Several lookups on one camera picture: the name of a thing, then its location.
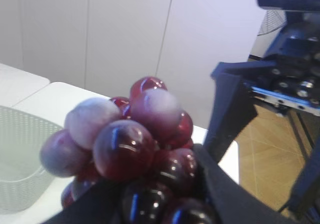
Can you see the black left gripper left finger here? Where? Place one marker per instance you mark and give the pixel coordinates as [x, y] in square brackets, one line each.
[99, 205]

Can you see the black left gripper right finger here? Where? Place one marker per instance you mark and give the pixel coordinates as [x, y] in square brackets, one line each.
[234, 205]

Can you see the purple artificial grape bunch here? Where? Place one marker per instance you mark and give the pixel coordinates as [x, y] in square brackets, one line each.
[144, 139]

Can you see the green woven plastic basket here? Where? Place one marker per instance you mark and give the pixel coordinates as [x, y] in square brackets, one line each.
[23, 180]

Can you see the grey wire fan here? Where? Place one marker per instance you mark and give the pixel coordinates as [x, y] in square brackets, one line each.
[272, 21]

